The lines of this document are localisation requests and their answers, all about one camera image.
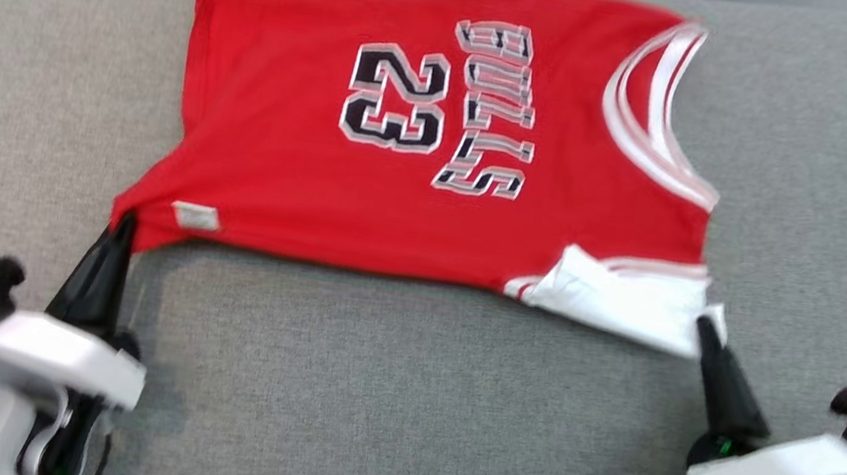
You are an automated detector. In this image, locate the red Bulls 23 jersey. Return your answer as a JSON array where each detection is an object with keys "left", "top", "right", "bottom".
[{"left": 102, "top": 0, "right": 775, "bottom": 363}]

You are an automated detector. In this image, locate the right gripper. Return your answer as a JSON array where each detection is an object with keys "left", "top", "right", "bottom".
[{"left": 676, "top": 314, "right": 847, "bottom": 475}]

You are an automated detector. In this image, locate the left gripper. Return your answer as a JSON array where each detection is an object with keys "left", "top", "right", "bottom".
[{"left": 0, "top": 194, "right": 170, "bottom": 416}]

